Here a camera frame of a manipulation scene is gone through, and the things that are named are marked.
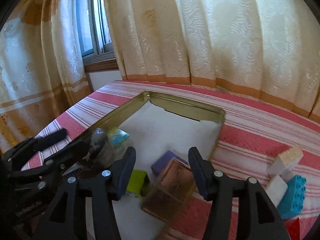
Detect red toy building brick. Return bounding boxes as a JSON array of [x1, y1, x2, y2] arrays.
[[284, 217, 300, 240]]

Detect green soccer ball block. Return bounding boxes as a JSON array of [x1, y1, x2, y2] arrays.
[[126, 169, 150, 198]]

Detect clear plastic case green contents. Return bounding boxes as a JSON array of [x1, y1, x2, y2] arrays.
[[107, 127, 130, 152]]

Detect purple cube block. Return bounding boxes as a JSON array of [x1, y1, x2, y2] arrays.
[[151, 151, 189, 177]]

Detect white usb charger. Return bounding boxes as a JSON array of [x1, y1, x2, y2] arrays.
[[265, 176, 288, 207]]

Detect red striped bed cover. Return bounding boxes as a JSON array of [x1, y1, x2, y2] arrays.
[[22, 80, 320, 240]]

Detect cream side curtain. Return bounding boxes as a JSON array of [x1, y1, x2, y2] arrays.
[[1, 0, 91, 152]]

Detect white box with gold top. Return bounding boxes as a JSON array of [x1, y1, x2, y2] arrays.
[[267, 145, 304, 178]]

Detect blue toy building brick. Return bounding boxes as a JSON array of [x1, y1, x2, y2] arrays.
[[277, 175, 306, 220]]

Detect cream patterned curtain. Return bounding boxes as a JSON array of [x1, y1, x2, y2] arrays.
[[104, 0, 319, 121]]

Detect window with frame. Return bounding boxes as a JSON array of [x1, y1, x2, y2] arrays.
[[76, 0, 118, 73]]

